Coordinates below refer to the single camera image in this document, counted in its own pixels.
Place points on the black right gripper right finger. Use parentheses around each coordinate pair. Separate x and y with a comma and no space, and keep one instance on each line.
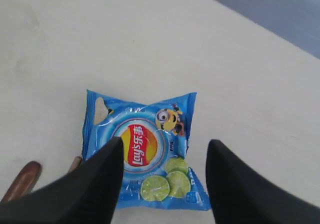
(240,195)

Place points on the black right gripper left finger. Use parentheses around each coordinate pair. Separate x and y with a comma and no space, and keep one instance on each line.
(87,195)

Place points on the brown wooden chopstick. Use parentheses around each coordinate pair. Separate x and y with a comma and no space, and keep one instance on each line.
(75,163)

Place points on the brown wooden spoon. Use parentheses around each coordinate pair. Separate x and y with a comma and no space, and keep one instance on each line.
(24,182)

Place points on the blue potato chips bag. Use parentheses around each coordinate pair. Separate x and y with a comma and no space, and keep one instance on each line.
(155,144)

